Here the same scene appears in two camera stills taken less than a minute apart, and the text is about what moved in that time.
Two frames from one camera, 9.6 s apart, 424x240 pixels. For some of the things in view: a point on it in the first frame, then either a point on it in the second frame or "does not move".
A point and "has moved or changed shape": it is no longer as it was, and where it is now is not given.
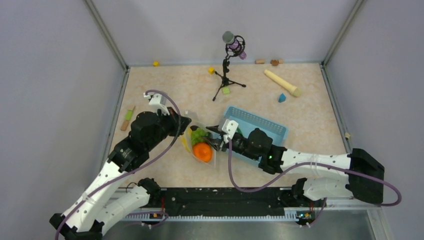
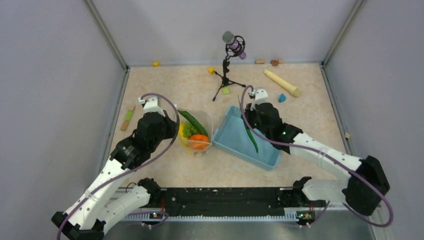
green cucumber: (238, 130) to (192, 121)
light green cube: (226, 90) does not move
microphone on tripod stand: (235, 46) does not move
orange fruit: (203, 151) to (199, 142)
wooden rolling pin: (293, 89) does not move
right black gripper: (221, 143) to (249, 112)
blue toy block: (282, 98) does not move
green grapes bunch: (197, 134) has moved or changed shape
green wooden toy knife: (128, 117) does not move
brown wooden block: (274, 62) does not move
